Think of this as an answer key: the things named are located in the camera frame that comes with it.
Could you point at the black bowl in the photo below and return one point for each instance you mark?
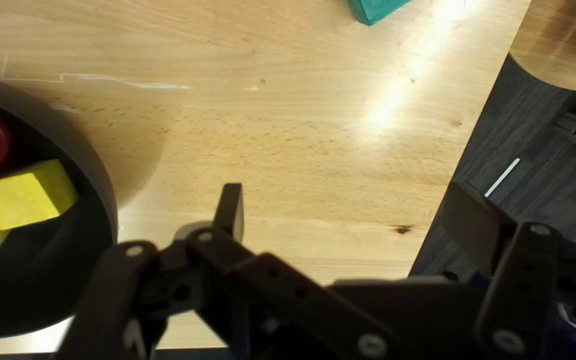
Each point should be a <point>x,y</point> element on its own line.
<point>48,281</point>

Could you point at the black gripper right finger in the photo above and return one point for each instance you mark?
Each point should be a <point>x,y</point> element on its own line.
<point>535,293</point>

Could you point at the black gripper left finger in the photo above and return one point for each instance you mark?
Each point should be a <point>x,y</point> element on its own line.
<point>249,301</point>

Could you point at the small green wooden block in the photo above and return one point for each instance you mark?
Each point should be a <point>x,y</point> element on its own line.
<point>375,8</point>

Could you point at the round wooden stool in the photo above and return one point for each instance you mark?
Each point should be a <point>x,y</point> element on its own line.
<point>561,47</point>

